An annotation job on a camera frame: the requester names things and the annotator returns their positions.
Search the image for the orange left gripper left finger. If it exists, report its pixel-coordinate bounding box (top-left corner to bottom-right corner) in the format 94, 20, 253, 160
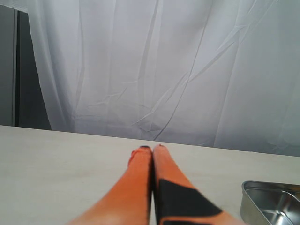
69, 146, 152, 225

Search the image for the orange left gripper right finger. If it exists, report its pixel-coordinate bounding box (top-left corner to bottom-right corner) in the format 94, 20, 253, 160
153, 144, 244, 225

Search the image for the stainless steel lunch box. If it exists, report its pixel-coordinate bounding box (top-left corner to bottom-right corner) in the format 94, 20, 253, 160
240, 181, 300, 225

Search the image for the white wrinkled backdrop curtain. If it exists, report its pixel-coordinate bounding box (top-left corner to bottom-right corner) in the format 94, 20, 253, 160
27, 0, 300, 156

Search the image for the dark grey panel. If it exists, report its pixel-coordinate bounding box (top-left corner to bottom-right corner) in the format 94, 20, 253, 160
0, 6, 51, 130

